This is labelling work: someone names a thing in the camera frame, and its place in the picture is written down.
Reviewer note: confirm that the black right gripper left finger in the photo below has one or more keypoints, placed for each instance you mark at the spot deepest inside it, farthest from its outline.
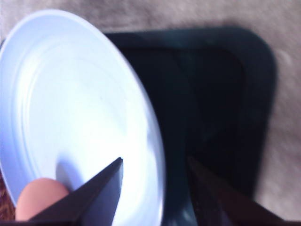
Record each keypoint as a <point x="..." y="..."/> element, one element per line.
<point x="92" y="203"/>

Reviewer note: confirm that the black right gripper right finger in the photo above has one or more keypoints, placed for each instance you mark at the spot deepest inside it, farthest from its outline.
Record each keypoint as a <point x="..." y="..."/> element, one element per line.
<point x="221" y="204"/>

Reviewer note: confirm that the brown egg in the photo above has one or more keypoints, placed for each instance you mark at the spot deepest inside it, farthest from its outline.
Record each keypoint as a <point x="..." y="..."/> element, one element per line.
<point x="36" y="195"/>

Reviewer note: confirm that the blue round plate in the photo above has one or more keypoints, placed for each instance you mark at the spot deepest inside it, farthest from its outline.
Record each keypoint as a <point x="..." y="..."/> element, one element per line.
<point x="69" y="107"/>

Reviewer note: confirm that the black rectangular tray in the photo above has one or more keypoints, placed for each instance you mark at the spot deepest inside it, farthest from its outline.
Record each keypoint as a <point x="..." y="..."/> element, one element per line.
<point x="213" y="89"/>

